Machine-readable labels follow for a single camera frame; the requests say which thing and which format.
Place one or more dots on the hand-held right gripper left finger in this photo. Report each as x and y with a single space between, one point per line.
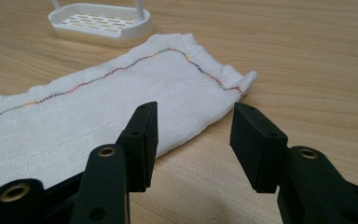
138 149

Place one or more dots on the white plastic slotted rack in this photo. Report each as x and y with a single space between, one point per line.
101 23

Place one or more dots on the white cloth with rainbow stitching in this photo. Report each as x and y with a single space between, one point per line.
112 109

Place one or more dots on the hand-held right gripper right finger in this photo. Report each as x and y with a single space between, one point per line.
258 149

